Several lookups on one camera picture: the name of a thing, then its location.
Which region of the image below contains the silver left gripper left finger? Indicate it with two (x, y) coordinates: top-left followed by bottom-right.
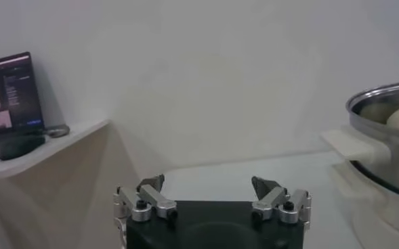
(112, 174), (179, 224)

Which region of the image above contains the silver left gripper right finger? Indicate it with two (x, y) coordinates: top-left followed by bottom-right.
(251, 175), (312, 231)

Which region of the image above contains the white side desk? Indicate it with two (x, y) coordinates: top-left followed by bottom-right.
(0, 118), (142, 249)

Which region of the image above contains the cream electric cooker base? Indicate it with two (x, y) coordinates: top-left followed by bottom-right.
(331, 160), (399, 249)

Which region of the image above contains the round dark grey disc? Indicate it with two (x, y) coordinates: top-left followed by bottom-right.
(45, 123), (71, 138)

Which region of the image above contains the black computer mouse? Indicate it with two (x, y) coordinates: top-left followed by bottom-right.
(0, 134), (47, 161)

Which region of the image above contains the black laptop with purple screen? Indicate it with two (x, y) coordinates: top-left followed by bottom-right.
(0, 51), (46, 158)

